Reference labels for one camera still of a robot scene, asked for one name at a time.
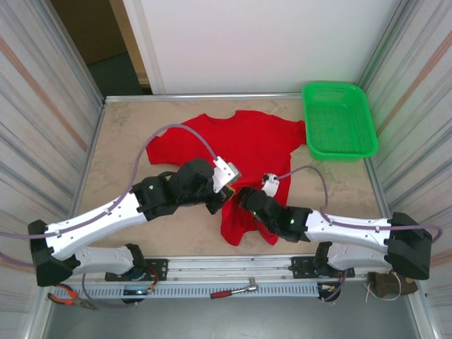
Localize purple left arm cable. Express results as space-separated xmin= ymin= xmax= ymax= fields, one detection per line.
xmin=0 ymin=124 xmax=220 ymax=310

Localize slotted grey cable duct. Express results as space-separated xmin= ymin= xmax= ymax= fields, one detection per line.
xmin=76 ymin=284 xmax=321 ymax=298

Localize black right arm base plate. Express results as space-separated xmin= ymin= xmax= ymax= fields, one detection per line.
xmin=290 ymin=256 xmax=355 ymax=280

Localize aluminium mounting rail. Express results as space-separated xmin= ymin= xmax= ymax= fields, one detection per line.
xmin=37 ymin=252 xmax=423 ymax=283

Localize orange-handled pliers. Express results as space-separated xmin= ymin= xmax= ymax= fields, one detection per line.
xmin=47 ymin=282 xmax=96 ymax=311

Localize green plastic basket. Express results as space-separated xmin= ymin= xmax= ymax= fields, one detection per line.
xmin=301 ymin=81 xmax=379 ymax=158

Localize red-handled ratchet wrench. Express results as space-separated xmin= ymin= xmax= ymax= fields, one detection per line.
xmin=210 ymin=278 xmax=258 ymax=300

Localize brown wooden door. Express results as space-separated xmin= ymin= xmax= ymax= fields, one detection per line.
xmin=51 ymin=0 xmax=130 ymax=66

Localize aluminium table border frame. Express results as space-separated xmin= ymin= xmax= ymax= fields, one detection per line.
xmin=63 ymin=92 xmax=398 ymax=257

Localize red printed t-shirt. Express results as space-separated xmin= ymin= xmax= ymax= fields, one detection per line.
xmin=145 ymin=109 xmax=307 ymax=247

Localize white door frame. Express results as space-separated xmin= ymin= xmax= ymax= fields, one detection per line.
xmin=109 ymin=0 xmax=167 ymax=95

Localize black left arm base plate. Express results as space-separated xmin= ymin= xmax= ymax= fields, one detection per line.
xmin=105 ymin=258 xmax=169 ymax=283

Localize brown cloth pouch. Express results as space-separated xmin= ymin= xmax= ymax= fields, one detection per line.
xmin=367 ymin=270 xmax=420 ymax=299

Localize thin white string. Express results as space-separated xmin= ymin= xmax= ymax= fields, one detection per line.
xmin=365 ymin=268 xmax=407 ymax=303

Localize electronics board with wires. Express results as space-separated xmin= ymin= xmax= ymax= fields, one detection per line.
xmin=121 ymin=287 xmax=156 ymax=304
xmin=317 ymin=282 xmax=342 ymax=303

